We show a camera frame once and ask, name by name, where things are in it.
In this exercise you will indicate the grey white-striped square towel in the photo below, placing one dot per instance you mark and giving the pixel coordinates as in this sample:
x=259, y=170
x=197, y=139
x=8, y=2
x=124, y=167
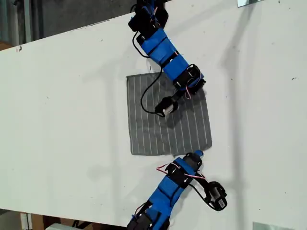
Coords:
x=148, y=134

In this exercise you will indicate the white table leg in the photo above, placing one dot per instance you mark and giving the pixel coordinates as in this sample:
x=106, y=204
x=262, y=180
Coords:
x=25, y=221

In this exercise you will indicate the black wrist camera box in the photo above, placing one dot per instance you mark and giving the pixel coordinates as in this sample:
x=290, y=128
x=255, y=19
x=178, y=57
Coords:
x=217, y=197
x=165, y=107

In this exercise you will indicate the white plastic object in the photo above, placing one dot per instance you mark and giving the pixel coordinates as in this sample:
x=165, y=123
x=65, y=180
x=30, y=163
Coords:
x=60, y=227

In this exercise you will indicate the black camera stalk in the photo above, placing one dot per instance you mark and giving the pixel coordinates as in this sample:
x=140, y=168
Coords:
x=204, y=183
x=178, y=95

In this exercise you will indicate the steel plate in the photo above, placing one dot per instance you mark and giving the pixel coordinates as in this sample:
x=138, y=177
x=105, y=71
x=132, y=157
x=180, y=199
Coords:
x=247, y=2

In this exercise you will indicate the grey metal frame post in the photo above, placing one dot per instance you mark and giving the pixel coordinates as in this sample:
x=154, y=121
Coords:
x=27, y=19

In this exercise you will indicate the brown cardboard box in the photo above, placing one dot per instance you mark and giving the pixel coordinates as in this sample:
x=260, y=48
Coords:
x=38, y=221

